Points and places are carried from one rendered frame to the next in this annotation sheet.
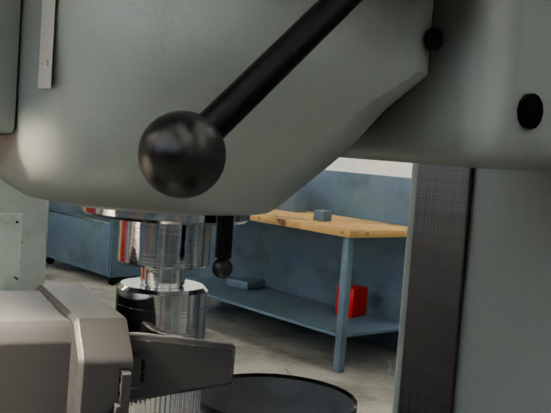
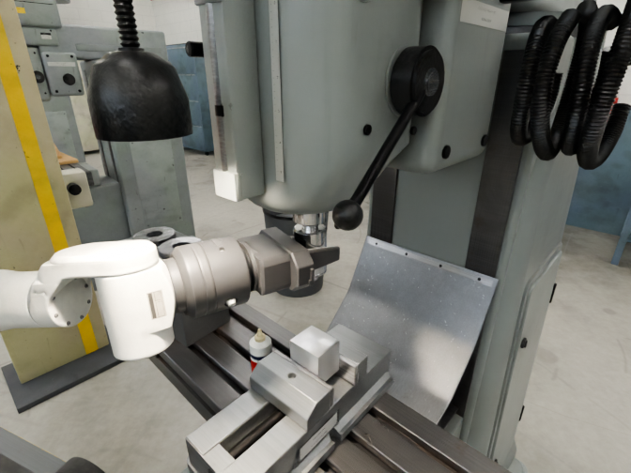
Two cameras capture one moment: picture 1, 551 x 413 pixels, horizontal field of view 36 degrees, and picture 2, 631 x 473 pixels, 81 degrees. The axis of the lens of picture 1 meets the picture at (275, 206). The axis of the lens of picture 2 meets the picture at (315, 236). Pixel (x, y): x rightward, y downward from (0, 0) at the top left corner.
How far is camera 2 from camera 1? 0.16 m
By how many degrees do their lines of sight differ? 20
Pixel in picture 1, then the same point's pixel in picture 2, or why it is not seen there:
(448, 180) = not seen: hidden behind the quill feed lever
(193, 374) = (327, 259)
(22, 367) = (275, 272)
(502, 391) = (411, 225)
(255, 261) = not seen: hidden behind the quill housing
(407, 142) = (397, 163)
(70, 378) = (291, 272)
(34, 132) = (275, 194)
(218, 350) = (334, 250)
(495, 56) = (435, 133)
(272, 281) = not seen: hidden behind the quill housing
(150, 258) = (309, 222)
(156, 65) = (325, 172)
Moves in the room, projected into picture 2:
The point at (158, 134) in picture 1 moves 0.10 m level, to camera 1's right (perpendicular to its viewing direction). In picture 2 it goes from (343, 213) to (446, 209)
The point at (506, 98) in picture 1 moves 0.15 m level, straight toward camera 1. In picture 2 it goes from (438, 149) to (465, 179)
